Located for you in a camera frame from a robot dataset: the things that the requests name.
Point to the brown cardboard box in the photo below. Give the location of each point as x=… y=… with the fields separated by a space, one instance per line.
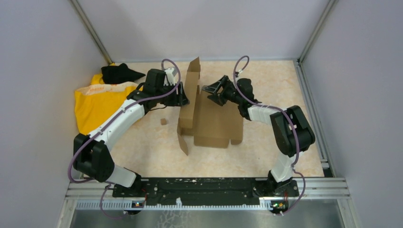
x=210 y=124

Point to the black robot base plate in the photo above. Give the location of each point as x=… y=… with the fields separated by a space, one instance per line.
x=203 y=191

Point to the aluminium frame rail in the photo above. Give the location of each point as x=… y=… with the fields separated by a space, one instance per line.
x=309 y=188

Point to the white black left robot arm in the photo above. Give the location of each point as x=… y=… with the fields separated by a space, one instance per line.
x=91 y=155

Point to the white slotted cable duct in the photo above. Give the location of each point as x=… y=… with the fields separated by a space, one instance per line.
x=130 y=205

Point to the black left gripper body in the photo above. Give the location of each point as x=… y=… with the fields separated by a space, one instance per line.
x=173 y=99

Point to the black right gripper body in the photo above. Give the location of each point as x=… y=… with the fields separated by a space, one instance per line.
x=227 y=93

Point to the black cloth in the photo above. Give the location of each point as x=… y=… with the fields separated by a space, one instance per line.
x=119 y=74

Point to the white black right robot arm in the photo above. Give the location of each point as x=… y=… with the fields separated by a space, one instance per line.
x=293 y=134

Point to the yellow cloth garment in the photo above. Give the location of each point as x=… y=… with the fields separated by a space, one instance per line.
x=95 y=103

